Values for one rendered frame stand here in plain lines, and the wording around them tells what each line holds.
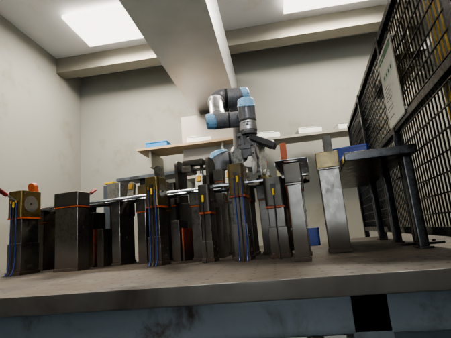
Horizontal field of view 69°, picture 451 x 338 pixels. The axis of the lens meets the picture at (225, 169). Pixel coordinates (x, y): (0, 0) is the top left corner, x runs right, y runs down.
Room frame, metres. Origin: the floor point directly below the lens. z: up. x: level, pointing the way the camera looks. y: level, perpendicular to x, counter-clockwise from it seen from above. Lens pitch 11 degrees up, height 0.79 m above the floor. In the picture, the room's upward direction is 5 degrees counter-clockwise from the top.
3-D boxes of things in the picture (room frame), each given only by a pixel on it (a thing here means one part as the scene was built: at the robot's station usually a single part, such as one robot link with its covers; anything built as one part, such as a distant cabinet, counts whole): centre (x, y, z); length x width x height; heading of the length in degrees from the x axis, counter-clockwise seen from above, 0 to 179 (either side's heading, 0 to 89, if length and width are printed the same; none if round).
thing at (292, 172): (0.99, -0.20, 0.84); 0.05 x 0.05 x 0.29; 76
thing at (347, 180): (1.49, -0.62, 1.02); 0.90 x 0.22 x 0.03; 166
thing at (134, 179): (1.89, 0.45, 1.16); 0.37 x 0.14 x 0.02; 76
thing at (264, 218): (1.40, -0.16, 0.84); 0.07 x 0.04 x 0.29; 76
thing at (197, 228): (1.47, 0.13, 0.84); 0.12 x 0.05 x 0.29; 166
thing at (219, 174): (1.67, 0.03, 0.91); 0.07 x 0.05 x 0.42; 166
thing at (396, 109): (1.17, -0.66, 1.30); 0.23 x 0.02 x 0.31; 166
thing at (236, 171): (1.20, -0.04, 0.87); 0.12 x 0.07 x 0.35; 166
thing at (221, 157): (2.07, 0.03, 1.27); 0.13 x 0.12 x 0.14; 91
